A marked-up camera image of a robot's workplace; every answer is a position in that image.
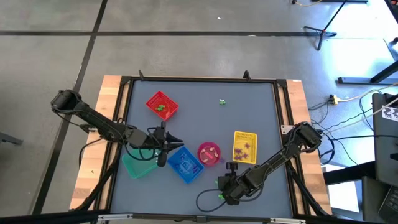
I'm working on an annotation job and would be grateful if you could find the yellowish floor cable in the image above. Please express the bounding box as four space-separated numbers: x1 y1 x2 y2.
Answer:
291 0 324 8

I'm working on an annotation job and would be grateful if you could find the dark cabinet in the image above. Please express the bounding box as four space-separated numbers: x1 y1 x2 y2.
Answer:
361 175 389 223

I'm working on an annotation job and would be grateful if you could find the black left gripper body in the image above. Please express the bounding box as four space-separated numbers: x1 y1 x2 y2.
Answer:
127 120 171 168

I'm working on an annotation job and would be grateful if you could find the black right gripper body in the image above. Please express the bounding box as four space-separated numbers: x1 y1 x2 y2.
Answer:
216 161 250 206

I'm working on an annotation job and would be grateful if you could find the grey chair foot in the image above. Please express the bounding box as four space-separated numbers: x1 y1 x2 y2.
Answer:
0 131 24 146

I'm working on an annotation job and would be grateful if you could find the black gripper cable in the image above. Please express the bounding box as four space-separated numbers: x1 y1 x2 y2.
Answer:
195 188 228 213

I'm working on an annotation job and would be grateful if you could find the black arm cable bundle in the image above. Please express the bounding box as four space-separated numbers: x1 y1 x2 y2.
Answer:
285 155 332 217
73 146 124 212

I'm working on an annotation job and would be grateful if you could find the pink round plastic bowl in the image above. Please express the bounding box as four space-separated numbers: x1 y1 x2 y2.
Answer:
197 141 222 167

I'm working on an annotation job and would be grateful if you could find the black desk leg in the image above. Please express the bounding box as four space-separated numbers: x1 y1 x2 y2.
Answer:
384 0 398 16
338 60 398 85

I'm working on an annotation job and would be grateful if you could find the black support beam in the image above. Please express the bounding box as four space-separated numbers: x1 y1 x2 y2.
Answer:
323 161 377 186

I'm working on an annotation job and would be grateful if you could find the black keyboard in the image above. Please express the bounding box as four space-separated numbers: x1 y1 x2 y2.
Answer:
377 185 398 223

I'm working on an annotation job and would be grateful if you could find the black table frame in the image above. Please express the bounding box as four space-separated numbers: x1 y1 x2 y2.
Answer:
93 75 313 218

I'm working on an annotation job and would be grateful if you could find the red plastic basket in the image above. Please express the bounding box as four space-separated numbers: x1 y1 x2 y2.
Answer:
145 90 180 121

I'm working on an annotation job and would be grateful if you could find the yellow plastic basket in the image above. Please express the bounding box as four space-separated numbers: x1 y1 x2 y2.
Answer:
232 131 258 165

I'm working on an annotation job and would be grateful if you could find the black and white marker tag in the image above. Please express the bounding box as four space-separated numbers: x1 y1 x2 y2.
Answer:
382 106 398 123

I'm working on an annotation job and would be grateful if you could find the black tripod stand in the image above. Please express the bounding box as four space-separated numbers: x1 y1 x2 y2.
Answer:
303 0 349 51

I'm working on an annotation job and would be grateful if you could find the black floor cable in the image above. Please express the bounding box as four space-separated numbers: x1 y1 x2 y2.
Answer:
326 134 398 141

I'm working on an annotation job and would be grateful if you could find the blue plastic basket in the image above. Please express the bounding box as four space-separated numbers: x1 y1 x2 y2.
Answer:
167 146 205 185

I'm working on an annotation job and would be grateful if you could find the green translucent plastic bin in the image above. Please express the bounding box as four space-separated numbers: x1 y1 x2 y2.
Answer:
121 148 160 180

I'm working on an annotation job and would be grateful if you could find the black crossbeam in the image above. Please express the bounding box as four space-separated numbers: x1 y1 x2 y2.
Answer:
0 208 386 224

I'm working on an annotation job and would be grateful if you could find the silver metal bracket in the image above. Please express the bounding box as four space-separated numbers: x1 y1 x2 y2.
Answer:
269 217 307 224
97 213 134 223

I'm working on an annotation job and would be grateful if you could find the black computer case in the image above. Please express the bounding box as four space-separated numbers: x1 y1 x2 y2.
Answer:
372 92 398 187

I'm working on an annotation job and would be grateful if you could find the white floor cable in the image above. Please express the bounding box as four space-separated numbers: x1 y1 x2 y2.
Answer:
337 82 398 103

